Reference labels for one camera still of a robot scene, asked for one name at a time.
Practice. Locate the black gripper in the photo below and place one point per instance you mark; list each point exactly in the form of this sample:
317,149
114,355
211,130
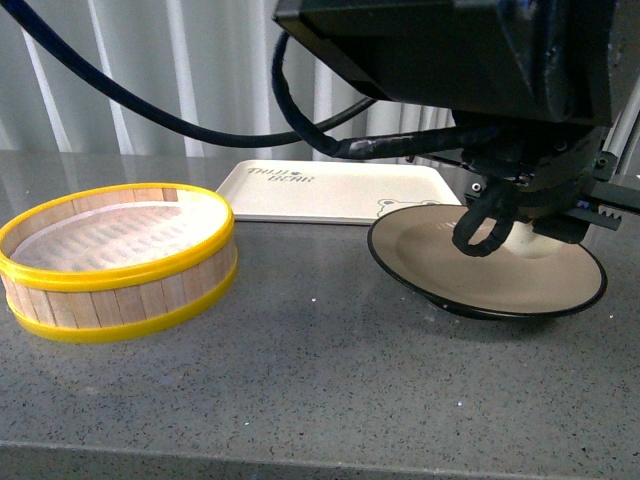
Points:
533,87

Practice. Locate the grey pleated curtain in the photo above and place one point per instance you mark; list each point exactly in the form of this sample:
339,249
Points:
207,62

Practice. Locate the white steamer liner cloth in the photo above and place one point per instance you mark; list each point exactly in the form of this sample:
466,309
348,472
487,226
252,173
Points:
119,236

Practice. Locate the brown plate with black rim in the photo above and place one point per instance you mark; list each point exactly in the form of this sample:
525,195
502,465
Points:
414,245

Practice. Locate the yellow-rimmed bamboo steamer basket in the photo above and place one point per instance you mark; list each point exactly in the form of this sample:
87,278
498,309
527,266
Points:
122,303

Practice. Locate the white bear-print tray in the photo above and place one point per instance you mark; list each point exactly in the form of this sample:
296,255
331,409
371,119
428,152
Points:
329,192

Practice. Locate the white steamed bun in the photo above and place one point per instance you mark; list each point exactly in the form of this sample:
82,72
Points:
525,243

